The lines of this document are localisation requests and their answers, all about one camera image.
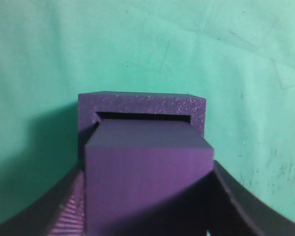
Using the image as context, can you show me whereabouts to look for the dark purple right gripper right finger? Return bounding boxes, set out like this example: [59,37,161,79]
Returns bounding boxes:
[208,161,295,236]

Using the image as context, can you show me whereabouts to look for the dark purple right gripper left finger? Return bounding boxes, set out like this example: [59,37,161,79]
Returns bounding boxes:
[0,164,85,236]

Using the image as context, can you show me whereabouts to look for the purple cube block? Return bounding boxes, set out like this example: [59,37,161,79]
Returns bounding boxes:
[85,119,214,236]

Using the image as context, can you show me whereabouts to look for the purple cube groove base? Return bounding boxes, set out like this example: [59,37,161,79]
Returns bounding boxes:
[77,91,206,162]

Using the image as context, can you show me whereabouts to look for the green table cloth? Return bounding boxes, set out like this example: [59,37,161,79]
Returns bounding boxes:
[0,0,295,223]

